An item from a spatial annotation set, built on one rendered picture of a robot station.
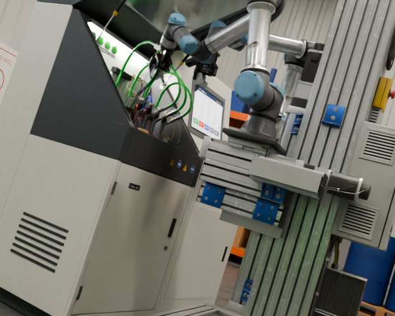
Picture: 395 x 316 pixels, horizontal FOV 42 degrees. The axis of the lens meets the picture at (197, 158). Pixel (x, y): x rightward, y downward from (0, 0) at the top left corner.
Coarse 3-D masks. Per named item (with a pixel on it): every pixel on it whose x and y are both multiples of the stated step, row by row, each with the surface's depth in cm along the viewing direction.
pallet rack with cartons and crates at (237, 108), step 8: (272, 72) 786; (272, 80) 783; (232, 96) 818; (232, 104) 815; (240, 104) 811; (232, 112) 797; (240, 112) 795; (248, 112) 843; (232, 120) 881; (240, 120) 856; (240, 128) 873; (240, 232) 774; (248, 232) 806; (240, 240) 773; (232, 248) 757; (240, 248) 755; (232, 256) 836; (240, 256) 750
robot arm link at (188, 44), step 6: (174, 30) 224; (180, 30) 223; (186, 30) 224; (174, 36) 224; (180, 36) 221; (186, 36) 220; (192, 36) 222; (180, 42) 221; (186, 42) 219; (192, 42) 219; (198, 42) 227; (180, 48) 223; (186, 48) 220; (192, 48) 222; (198, 48) 227; (186, 54) 223; (192, 54) 228
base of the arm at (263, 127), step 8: (248, 120) 207; (256, 120) 205; (264, 120) 205; (272, 120) 206; (248, 128) 204; (256, 128) 203; (264, 128) 204; (272, 128) 206; (264, 136) 203; (272, 136) 205
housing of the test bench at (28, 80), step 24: (48, 0) 265; (48, 24) 261; (24, 48) 266; (48, 48) 257; (24, 72) 262; (48, 72) 253; (24, 96) 258; (0, 120) 262; (24, 120) 254; (0, 144) 258; (24, 144) 250; (0, 168) 255; (0, 192) 251; (0, 216) 247
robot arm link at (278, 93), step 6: (270, 84) 206; (276, 90) 206; (282, 90) 207; (276, 96) 205; (282, 96) 208; (276, 102) 205; (282, 102) 211; (270, 108) 204; (276, 108) 207; (270, 114) 205; (276, 114) 207
